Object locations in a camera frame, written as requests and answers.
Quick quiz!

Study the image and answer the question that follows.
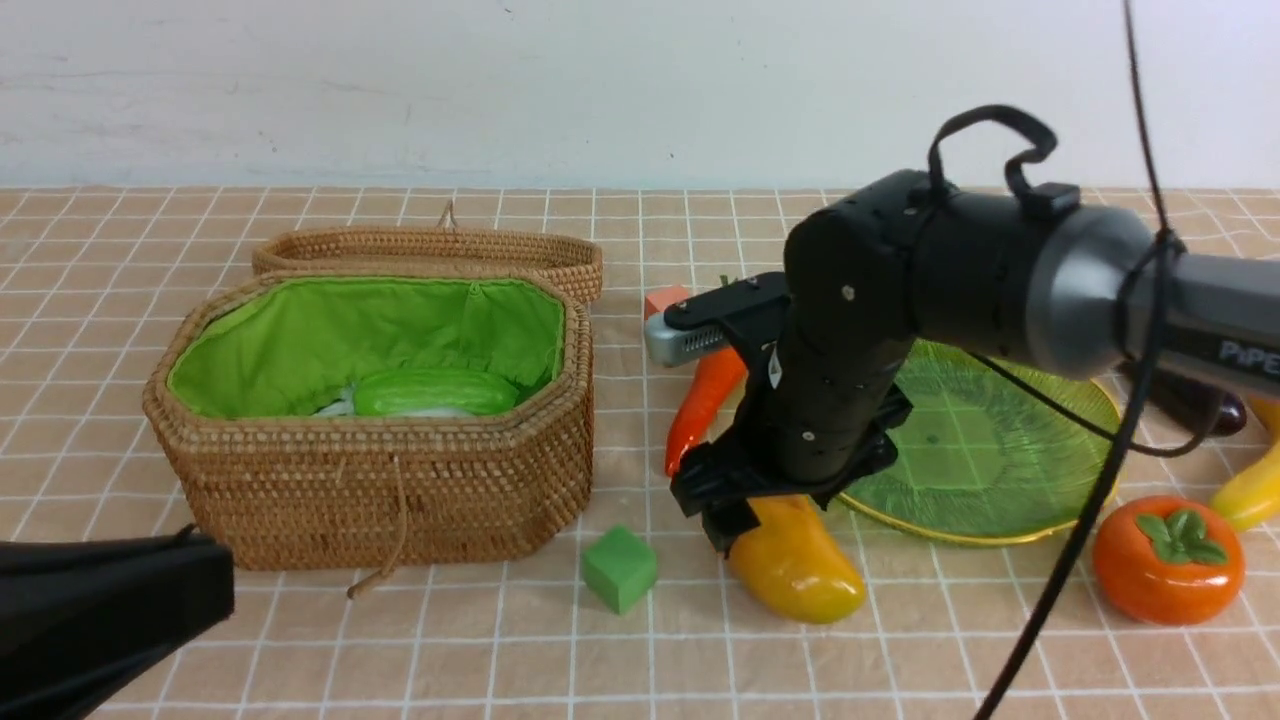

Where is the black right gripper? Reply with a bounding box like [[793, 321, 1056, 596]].
[[672, 334, 914, 557]]

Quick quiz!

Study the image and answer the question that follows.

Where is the yellow orange mango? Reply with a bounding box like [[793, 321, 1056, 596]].
[[727, 495, 867, 625]]

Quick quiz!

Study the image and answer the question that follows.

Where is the orange carrot with green top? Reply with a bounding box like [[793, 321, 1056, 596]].
[[664, 275, 751, 478]]

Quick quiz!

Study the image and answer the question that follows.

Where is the green cucumber gourd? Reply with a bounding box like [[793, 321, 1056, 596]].
[[349, 368, 520, 416]]

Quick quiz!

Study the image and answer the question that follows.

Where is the orange persimmon with green calyx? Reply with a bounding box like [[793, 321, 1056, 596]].
[[1092, 495, 1245, 626]]

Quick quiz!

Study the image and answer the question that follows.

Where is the dark purple eggplant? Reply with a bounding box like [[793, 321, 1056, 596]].
[[1148, 369, 1249, 437]]

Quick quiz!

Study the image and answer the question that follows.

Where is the yellow banana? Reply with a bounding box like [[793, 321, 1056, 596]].
[[1210, 396, 1279, 532]]

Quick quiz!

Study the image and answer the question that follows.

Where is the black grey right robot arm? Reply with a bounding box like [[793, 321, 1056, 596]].
[[646, 170, 1157, 550]]

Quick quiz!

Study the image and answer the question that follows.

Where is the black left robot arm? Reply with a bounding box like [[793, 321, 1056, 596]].
[[1, 527, 236, 719]]

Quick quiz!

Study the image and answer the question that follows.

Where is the green foam cube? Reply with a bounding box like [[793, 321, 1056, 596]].
[[580, 525, 658, 615]]

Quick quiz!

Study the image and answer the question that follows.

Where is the beige checkered tablecloth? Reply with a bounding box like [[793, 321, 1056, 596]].
[[0, 187, 1280, 720]]

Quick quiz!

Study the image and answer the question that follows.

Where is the salmon pink foam cube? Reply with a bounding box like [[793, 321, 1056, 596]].
[[643, 284, 691, 320]]

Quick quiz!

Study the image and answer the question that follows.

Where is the green leaf-shaped glass plate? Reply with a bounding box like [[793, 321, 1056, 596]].
[[844, 341, 1123, 544]]

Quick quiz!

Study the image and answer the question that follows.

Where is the woven wicker basket lid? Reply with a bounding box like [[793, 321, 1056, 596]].
[[251, 202, 604, 304]]

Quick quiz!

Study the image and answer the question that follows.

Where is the white item inside basket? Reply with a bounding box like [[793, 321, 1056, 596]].
[[314, 386, 356, 416]]

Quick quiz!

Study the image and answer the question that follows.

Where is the woven wicker basket green lining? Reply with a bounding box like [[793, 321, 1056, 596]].
[[142, 268, 595, 571]]

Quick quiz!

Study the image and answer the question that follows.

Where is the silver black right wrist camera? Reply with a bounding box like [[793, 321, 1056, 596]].
[[644, 272, 791, 368]]

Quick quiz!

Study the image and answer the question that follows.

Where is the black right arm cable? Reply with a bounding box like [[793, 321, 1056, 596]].
[[925, 0, 1221, 720]]

